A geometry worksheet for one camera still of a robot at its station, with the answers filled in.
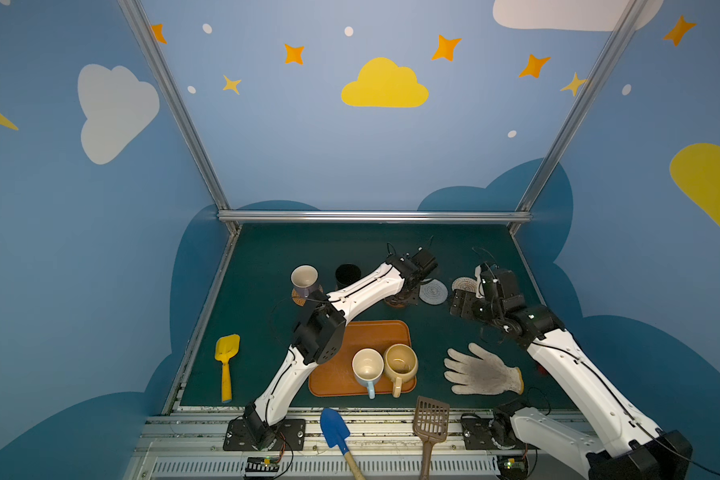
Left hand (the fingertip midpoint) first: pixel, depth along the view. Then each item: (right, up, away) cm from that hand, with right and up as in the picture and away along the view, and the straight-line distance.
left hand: (403, 294), depth 92 cm
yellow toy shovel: (-53, -16, -5) cm, 56 cm away
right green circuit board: (+25, -41, -19) cm, 51 cm away
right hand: (+16, +1, -13) cm, 20 cm away
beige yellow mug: (-1, -20, -6) cm, 21 cm away
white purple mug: (-32, +4, +7) cm, 33 cm away
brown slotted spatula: (+5, -31, -17) cm, 35 cm away
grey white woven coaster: (+12, -1, +10) cm, 15 cm away
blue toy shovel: (-20, -33, -16) cm, 42 cm away
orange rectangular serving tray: (-20, -23, -8) cm, 32 cm away
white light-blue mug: (-11, -19, -8) cm, 24 cm away
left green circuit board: (-37, -40, -20) cm, 57 cm away
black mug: (-18, +6, +2) cm, 19 cm away
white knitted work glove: (+23, -22, -8) cm, 33 cm away
